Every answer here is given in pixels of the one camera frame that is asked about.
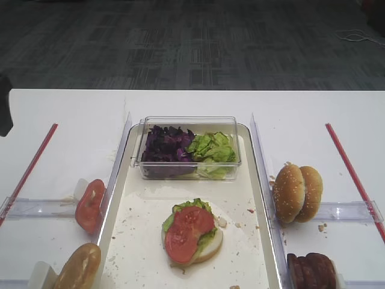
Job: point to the red strip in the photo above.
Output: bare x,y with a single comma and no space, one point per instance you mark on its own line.
355,177
27,174

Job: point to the red tomato slice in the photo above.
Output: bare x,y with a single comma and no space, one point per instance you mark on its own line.
181,239

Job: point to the clear right long rail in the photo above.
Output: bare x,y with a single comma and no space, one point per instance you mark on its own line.
275,237

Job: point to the right red strip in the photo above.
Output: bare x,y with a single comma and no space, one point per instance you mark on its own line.
355,177

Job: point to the sesame bun rear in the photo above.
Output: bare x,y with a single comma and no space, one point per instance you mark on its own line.
313,194

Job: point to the left red strip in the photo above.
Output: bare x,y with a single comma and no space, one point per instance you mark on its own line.
27,174

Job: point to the white patty holder block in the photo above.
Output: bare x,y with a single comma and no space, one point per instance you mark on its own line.
340,282

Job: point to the white bread holder block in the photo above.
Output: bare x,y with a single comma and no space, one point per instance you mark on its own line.
42,277

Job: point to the purple lettuce leaves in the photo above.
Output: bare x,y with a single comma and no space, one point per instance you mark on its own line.
167,144

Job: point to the left sliced bread bun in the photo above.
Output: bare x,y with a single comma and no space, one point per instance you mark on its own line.
80,269

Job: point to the sesame bun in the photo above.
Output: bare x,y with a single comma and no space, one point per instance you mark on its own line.
313,194
288,193

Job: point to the white tomato holder block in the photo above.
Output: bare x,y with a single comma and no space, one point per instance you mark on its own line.
80,189

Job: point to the green lettuce on bun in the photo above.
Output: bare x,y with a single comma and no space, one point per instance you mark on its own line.
192,206

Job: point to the clear upper left crossbar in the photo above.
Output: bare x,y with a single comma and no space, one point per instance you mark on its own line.
18,208

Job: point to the brown meat patties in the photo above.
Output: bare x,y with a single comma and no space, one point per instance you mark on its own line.
315,270

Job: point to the upright red tomato slices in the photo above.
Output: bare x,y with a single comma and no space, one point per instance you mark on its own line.
87,212

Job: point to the clear right crossbar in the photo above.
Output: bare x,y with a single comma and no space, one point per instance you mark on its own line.
358,211

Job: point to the clear lower left crossbar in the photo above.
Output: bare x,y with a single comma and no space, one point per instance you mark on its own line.
13,284

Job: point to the white metal tray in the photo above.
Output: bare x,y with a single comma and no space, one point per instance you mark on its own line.
136,257

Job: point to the clear plastic salad container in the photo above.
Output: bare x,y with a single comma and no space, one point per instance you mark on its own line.
199,125

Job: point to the clear crossbar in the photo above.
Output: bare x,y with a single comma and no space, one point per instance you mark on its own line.
18,208
358,211
13,284

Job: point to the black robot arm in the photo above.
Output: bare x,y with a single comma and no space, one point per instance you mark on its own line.
6,122

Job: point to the green lettuce in container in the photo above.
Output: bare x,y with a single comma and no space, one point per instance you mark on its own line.
212,148

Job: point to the sesame bun front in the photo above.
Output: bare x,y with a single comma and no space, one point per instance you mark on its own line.
288,193

